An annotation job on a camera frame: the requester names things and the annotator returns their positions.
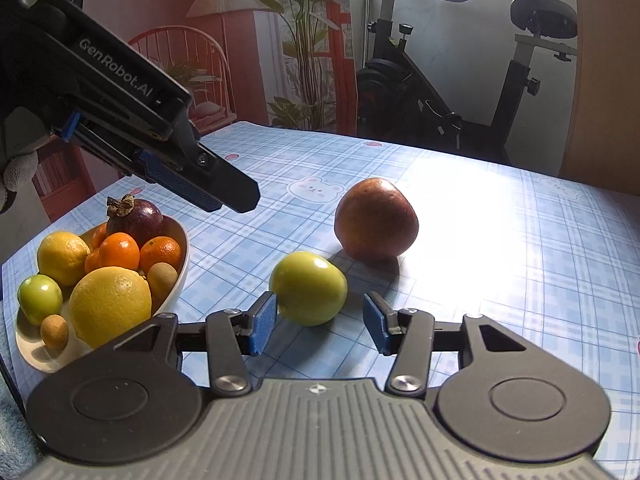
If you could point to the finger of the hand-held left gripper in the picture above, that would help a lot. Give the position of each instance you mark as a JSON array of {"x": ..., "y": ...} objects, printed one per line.
[
  {"x": 225, "y": 182},
  {"x": 175, "y": 180}
]

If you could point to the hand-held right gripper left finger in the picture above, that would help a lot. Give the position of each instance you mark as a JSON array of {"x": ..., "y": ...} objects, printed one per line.
[{"x": 262, "y": 325}]

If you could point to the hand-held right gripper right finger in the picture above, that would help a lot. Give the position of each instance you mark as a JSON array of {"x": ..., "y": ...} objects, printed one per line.
[{"x": 377, "y": 325}]

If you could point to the dark purple mangosteen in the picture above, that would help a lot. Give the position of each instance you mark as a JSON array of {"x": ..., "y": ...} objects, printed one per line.
[{"x": 142, "y": 220}]

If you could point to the orange mandarin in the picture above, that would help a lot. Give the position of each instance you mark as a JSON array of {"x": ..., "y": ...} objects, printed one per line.
[
  {"x": 92, "y": 261},
  {"x": 119, "y": 252},
  {"x": 160, "y": 255}
]

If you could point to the small brown kiwi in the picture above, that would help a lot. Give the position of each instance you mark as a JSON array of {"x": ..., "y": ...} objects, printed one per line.
[{"x": 162, "y": 279}]

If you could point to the yellow lemon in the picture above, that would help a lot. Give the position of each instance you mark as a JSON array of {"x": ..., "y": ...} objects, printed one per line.
[
  {"x": 110, "y": 305},
  {"x": 62, "y": 257}
]

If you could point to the small green apple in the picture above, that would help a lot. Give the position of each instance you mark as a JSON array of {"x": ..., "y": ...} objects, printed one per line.
[{"x": 40, "y": 297}]

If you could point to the small brown longan fruit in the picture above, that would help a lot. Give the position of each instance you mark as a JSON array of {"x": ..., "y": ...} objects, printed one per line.
[{"x": 54, "y": 331}]

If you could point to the cream round plate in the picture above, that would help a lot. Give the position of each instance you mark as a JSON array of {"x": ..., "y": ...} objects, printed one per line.
[{"x": 35, "y": 357}]

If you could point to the person's left hand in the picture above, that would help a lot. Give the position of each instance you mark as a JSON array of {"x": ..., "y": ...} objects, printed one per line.
[{"x": 20, "y": 160}]

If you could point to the red apple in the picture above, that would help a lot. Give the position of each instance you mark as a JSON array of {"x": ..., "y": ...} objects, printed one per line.
[{"x": 376, "y": 219}]

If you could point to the blue checked tablecloth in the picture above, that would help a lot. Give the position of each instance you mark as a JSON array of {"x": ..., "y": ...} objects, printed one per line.
[{"x": 475, "y": 260}]

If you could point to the black exercise bike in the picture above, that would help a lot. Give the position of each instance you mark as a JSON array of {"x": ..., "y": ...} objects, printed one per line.
[{"x": 425, "y": 100}]

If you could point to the wooden wall panel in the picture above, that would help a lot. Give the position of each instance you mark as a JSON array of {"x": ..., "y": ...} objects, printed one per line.
[{"x": 605, "y": 85}]

